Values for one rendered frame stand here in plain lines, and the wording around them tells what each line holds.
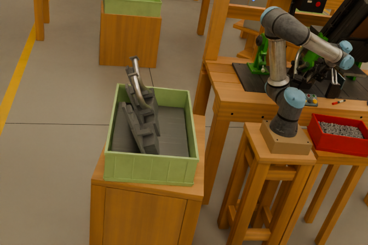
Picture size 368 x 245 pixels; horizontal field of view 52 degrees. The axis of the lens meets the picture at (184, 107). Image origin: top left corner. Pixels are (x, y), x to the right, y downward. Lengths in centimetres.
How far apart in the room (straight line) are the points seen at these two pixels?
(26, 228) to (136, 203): 101
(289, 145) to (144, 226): 84
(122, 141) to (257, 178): 74
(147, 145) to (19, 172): 145
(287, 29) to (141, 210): 108
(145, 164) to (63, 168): 140
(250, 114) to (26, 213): 159
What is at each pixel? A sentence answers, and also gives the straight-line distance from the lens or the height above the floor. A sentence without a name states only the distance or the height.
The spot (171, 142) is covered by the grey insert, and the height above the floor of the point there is 85.
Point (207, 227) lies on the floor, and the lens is 271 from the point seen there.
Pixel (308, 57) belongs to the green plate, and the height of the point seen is 111.
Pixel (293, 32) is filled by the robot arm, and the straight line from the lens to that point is 180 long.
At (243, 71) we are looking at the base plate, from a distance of 270.
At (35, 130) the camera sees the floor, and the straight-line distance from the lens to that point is 342.
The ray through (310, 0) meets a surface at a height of 143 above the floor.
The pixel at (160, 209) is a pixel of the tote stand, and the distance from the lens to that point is 185.
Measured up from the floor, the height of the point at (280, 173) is 73.
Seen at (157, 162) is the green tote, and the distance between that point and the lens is 169.
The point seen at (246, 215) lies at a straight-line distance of 229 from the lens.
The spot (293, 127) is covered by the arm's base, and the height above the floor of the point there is 98.
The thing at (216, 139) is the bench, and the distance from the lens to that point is 244.
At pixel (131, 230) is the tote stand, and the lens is 199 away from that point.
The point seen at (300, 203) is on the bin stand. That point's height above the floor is 42.
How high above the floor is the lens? 202
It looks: 32 degrees down
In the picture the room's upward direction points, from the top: 10 degrees clockwise
